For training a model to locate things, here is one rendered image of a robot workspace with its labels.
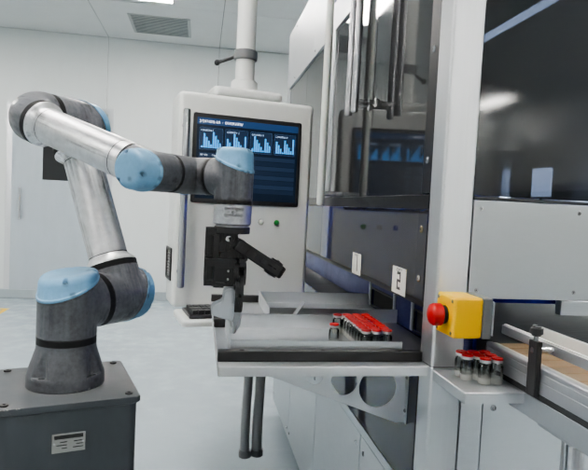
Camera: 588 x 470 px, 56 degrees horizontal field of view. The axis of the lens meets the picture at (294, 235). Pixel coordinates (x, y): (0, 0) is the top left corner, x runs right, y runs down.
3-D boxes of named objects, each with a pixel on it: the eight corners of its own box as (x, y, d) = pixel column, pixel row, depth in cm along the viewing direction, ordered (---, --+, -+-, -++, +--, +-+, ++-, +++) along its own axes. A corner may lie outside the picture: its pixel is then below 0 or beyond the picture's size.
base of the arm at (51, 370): (24, 397, 104) (25, 346, 103) (24, 374, 117) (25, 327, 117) (108, 390, 110) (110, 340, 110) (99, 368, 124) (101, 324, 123)
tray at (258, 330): (364, 329, 136) (365, 315, 136) (401, 359, 110) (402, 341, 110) (225, 327, 130) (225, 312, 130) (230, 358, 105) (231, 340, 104)
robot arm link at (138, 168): (-13, 76, 116) (151, 143, 94) (34, 87, 126) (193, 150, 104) (-24, 129, 118) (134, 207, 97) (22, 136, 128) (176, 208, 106)
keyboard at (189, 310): (293, 308, 200) (293, 301, 200) (307, 315, 187) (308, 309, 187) (182, 311, 186) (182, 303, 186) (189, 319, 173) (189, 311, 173)
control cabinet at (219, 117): (287, 297, 227) (297, 103, 222) (305, 306, 209) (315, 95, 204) (162, 298, 208) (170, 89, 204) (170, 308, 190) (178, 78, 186)
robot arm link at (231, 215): (250, 205, 113) (254, 205, 105) (249, 228, 113) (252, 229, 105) (213, 203, 112) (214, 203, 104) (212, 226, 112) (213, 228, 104)
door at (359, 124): (330, 197, 198) (339, 30, 195) (370, 196, 152) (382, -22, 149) (329, 197, 198) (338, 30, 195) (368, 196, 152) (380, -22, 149)
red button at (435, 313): (442, 323, 101) (444, 301, 100) (453, 327, 97) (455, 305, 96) (423, 323, 100) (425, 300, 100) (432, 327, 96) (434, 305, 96)
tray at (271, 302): (367, 304, 171) (368, 293, 171) (397, 323, 146) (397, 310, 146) (258, 302, 166) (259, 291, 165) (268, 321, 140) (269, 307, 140)
